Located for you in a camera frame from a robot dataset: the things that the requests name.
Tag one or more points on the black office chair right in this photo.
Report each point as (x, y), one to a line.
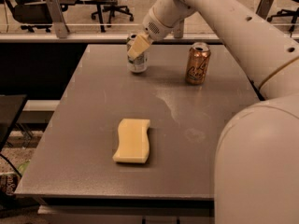
(294, 14)

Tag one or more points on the grey bracket post right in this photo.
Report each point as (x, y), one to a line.
(264, 8)

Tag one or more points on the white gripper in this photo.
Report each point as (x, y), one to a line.
(153, 25)

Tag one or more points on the yellow wavy sponge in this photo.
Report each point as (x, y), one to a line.
(134, 145)

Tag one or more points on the orange LaCroix can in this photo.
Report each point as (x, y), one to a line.
(198, 60)

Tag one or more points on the black office chair left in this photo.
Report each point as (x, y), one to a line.
(31, 14)

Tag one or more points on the grey bracket post left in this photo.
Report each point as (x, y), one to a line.
(57, 17)

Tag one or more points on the dark printed bag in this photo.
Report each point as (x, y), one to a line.
(8, 184)

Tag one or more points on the grey bracket post middle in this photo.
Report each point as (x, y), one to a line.
(179, 30)

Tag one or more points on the dark desk with legs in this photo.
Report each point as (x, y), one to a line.
(78, 17)

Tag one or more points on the grey bracket post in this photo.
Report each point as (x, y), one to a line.
(264, 8)
(57, 17)
(179, 30)

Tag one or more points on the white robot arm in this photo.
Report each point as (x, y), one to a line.
(256, 170)

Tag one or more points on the black office chair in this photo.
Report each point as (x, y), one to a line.
(294, 14)
(31, 14)
(107, 11)

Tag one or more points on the white green 7up can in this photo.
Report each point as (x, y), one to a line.
(139, 64)

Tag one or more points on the black office chair middle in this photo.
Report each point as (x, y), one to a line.
(107, 11)

